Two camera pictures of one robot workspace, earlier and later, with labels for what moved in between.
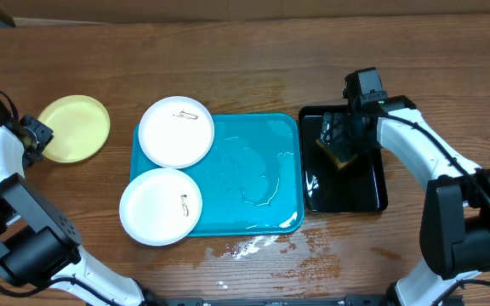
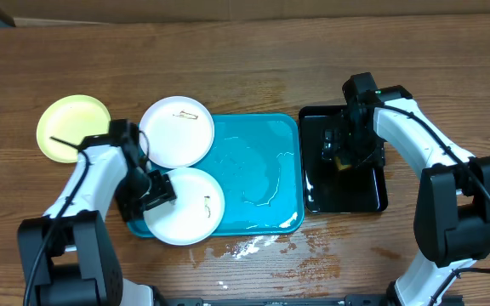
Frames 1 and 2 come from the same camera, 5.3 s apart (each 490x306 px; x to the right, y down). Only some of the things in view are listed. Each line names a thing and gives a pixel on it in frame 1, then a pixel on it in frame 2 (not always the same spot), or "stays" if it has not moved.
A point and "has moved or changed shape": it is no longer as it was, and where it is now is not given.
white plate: (160, 206) has moved or changed shape
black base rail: (350, 300) stays
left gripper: (46, 134) -> (164, 191)
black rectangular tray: (359, 187) stays
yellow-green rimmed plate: (81, 127) stays
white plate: (176, 132) stays
